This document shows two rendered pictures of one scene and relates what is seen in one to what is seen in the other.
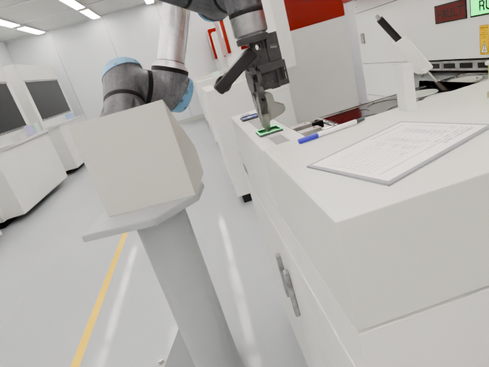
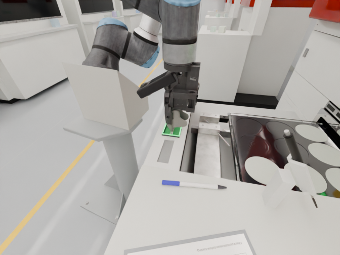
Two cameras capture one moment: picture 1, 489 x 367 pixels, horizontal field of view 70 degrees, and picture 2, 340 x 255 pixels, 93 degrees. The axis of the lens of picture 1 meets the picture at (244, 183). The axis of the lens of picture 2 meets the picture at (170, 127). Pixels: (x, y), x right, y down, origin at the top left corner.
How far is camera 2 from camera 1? 49 cm
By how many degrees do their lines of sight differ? 23
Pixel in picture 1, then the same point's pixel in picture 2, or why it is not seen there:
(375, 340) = not seen: outside the picture
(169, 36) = not seen: hidden behind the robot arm
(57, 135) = (127, 20)
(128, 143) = (94, 87)
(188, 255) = (121, 152)
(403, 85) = (273, 191)
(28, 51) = not seen: outside the picture
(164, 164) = (114, 107)
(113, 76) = (100, 33)
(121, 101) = (97, 56)
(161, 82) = (134, 46)
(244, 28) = (168, 56)
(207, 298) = (128, 171)
